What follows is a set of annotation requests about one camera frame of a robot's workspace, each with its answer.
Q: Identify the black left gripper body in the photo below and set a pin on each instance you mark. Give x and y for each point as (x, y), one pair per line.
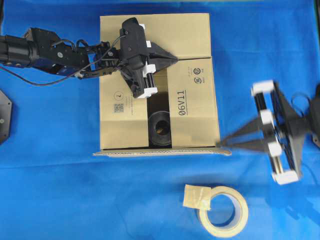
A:
(134, 57)

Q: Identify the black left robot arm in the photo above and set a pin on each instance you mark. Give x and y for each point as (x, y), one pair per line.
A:
(44, 50)

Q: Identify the brown cardboard box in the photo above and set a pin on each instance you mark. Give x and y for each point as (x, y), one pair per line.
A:
(123, 118)

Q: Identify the black round object in box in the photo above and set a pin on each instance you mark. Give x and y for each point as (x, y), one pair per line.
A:
(159, 129)

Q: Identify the blue table mat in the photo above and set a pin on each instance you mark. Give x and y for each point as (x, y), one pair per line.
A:
(53, 187)

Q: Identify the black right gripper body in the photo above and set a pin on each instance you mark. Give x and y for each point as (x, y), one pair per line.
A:
(290, 130)

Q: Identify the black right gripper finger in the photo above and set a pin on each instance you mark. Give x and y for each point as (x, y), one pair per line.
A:
(256, 145)
(251, 127)

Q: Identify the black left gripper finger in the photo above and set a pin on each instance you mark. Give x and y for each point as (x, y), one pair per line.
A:
(155, 65)
(156, 52)

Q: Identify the beige masking tape roll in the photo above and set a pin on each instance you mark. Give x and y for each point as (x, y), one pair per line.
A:
(222, 211)

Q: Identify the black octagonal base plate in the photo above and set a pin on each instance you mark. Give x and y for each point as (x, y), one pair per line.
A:
(5, 117)

